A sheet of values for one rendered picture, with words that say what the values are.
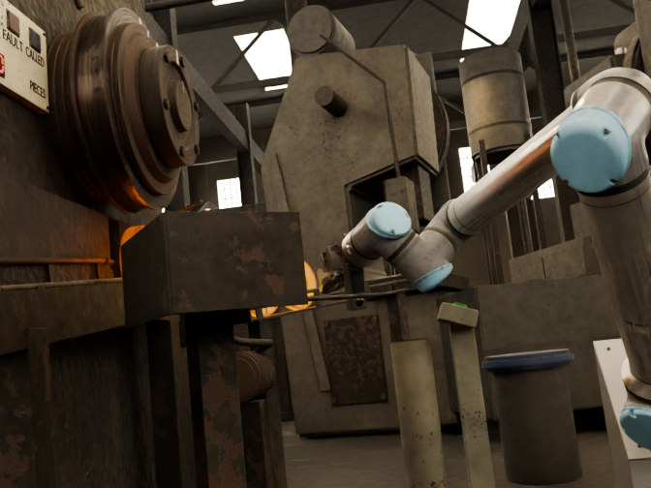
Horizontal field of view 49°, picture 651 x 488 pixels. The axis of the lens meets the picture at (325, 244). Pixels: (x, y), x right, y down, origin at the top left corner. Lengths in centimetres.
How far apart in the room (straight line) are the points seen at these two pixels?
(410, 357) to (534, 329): 153
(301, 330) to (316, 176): 94
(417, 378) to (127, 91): 115
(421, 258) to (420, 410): 71
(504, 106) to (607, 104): 937
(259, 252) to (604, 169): 52
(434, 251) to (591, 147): 56
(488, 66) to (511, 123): 89
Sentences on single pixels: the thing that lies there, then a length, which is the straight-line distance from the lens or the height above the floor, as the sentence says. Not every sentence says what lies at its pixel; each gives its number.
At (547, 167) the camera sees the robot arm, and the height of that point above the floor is 80.
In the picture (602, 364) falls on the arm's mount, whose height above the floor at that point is 41.
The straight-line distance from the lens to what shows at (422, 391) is 216.
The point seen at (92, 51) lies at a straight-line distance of 162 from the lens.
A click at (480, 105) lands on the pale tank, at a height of 370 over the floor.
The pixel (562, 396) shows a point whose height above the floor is 28.
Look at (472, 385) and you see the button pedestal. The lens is 221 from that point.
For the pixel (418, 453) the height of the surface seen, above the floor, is 19.
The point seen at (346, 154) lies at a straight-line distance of 439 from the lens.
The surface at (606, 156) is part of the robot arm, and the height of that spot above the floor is 75.
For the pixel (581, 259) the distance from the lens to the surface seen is 527.
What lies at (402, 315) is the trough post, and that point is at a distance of 252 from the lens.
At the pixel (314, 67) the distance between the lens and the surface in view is 462.
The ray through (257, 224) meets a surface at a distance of 103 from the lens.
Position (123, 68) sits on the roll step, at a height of 115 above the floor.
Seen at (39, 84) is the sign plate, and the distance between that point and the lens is 161.
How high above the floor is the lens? 52
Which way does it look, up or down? 8 degrees up
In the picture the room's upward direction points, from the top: 6 degrees counter-clockwise
